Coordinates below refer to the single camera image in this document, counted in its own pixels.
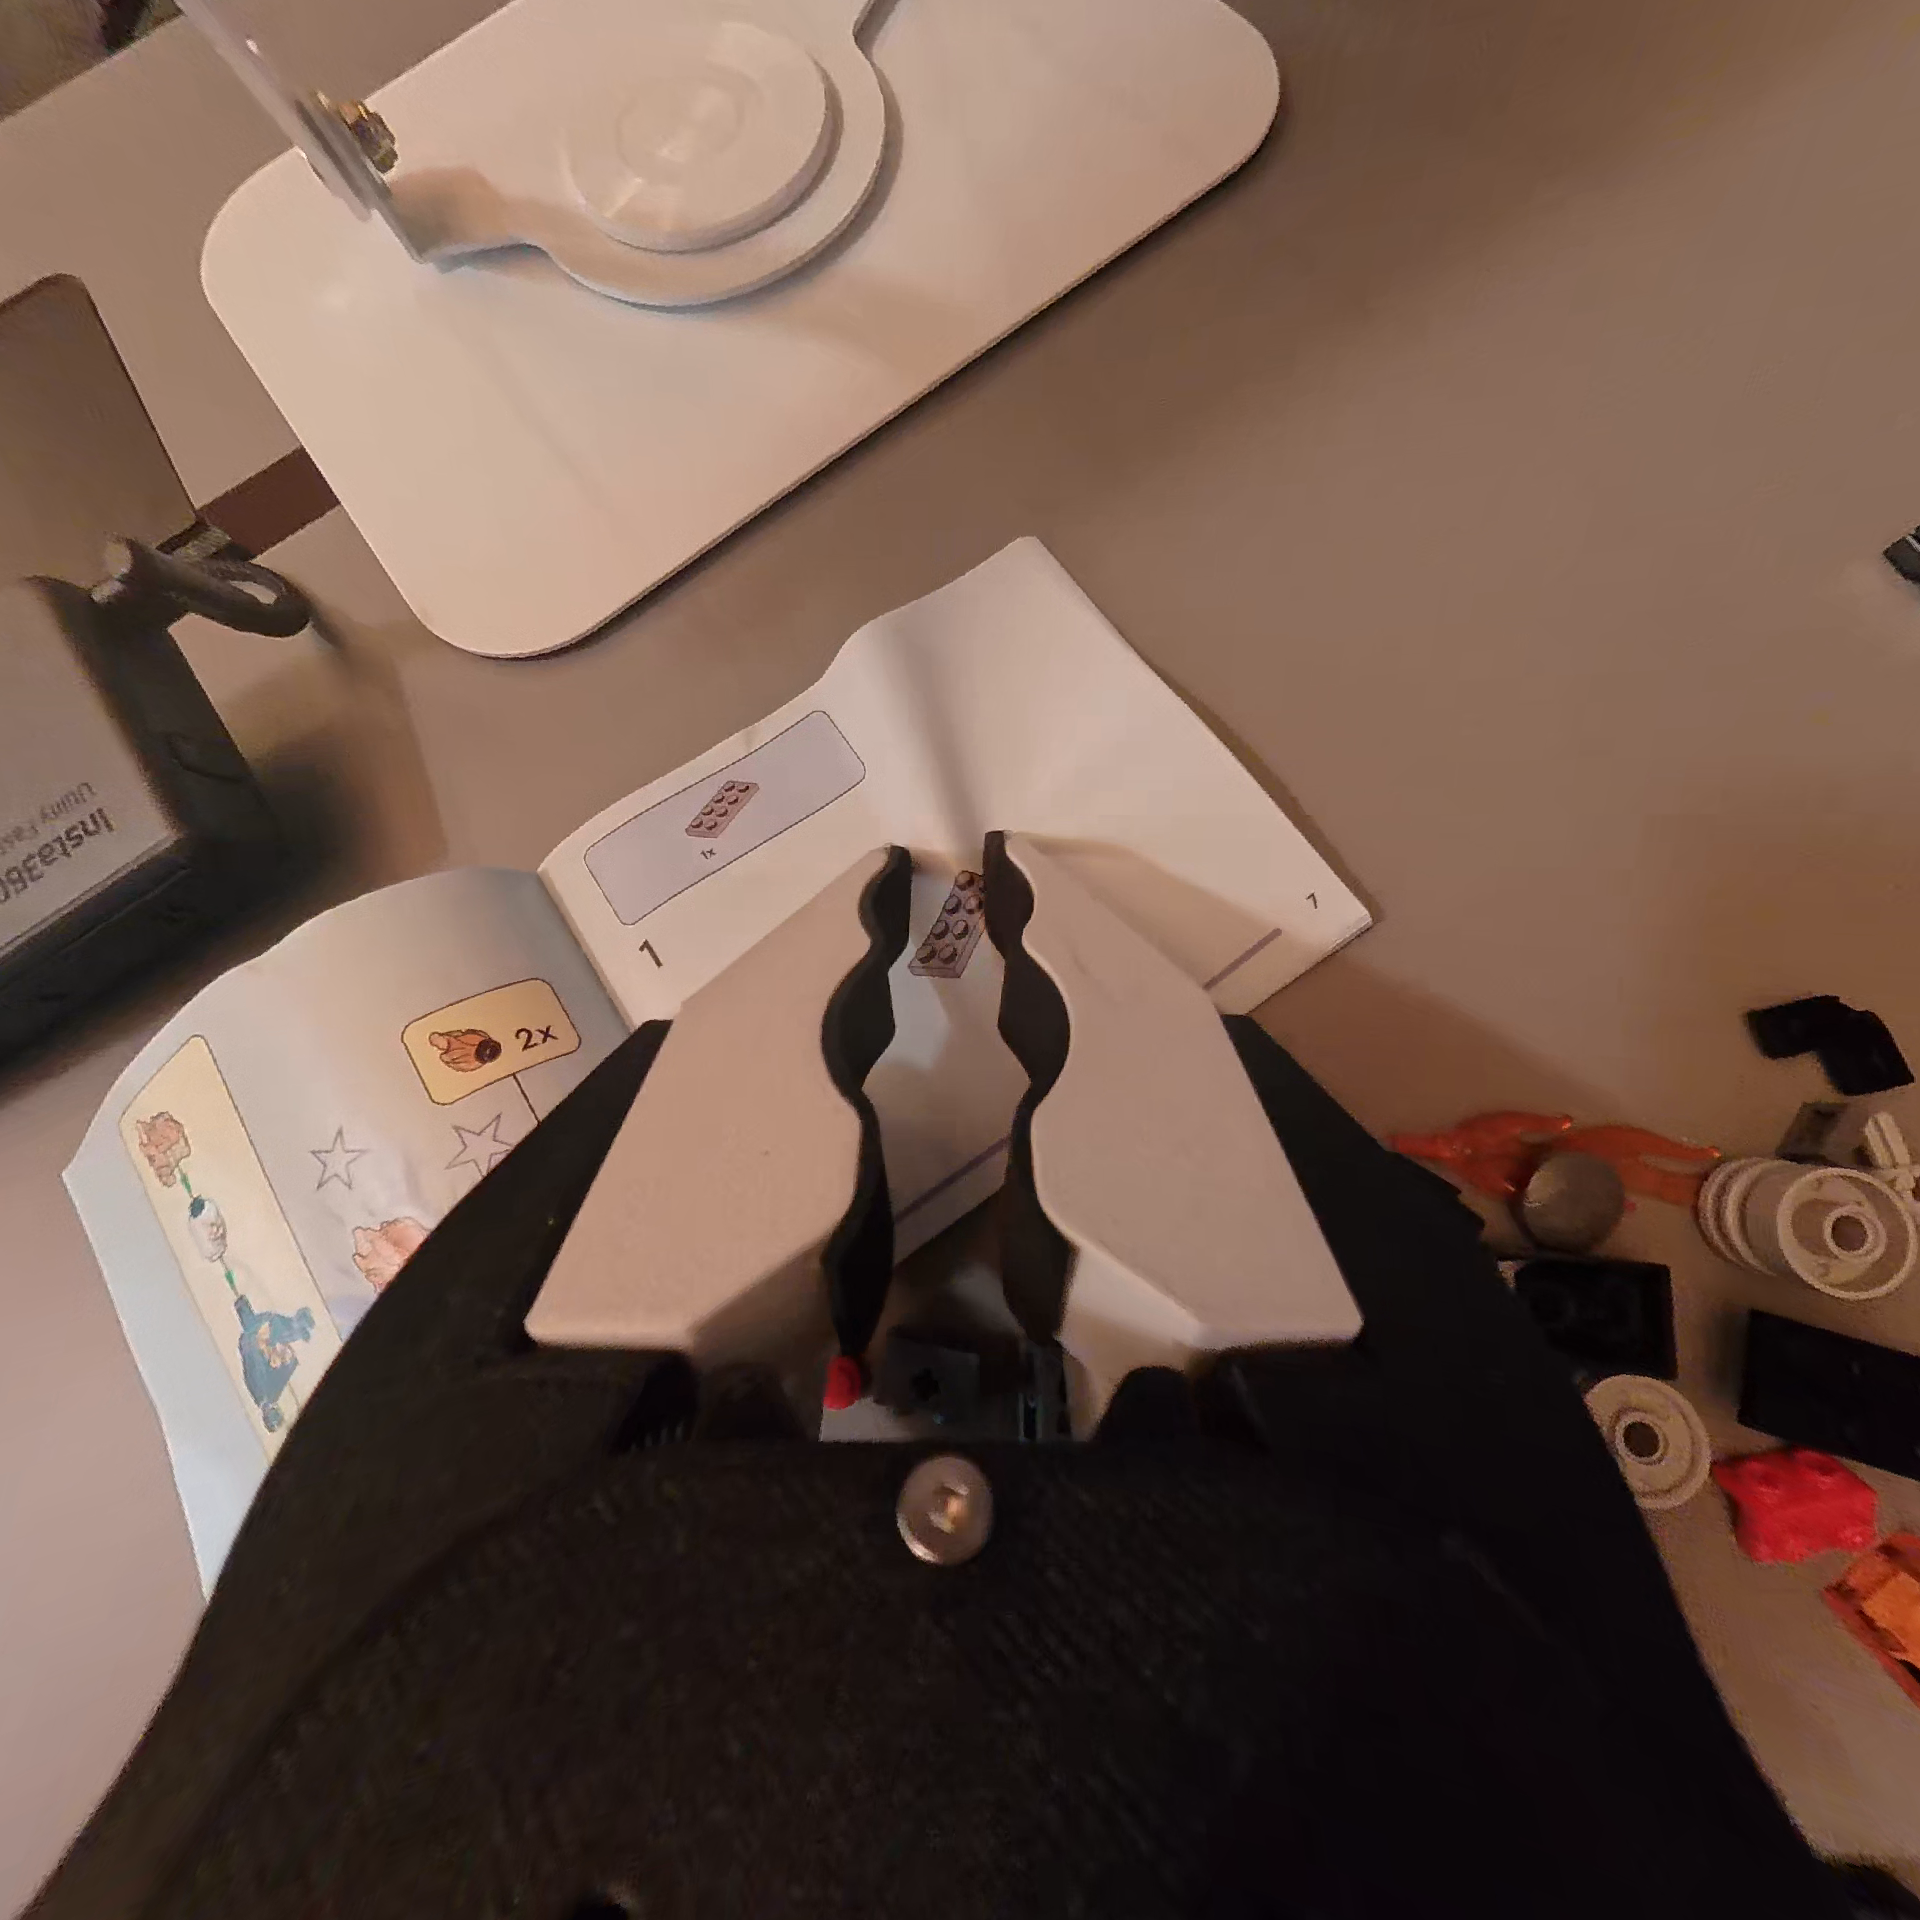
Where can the pile of lego pieces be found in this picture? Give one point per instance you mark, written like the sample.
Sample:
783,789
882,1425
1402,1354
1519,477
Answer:
1822,1382

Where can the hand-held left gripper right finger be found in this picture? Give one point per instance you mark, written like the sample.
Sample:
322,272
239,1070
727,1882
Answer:
1184,1172

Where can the white monitor stand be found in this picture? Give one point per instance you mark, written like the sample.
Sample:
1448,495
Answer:
600,422

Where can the black box with white label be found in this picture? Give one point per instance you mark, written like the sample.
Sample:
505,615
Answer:
89,796

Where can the lego instruction booklet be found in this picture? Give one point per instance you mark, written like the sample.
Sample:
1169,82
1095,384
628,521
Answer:
1049,720

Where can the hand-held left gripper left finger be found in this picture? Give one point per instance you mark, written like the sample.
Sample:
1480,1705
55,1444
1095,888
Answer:
720,1156

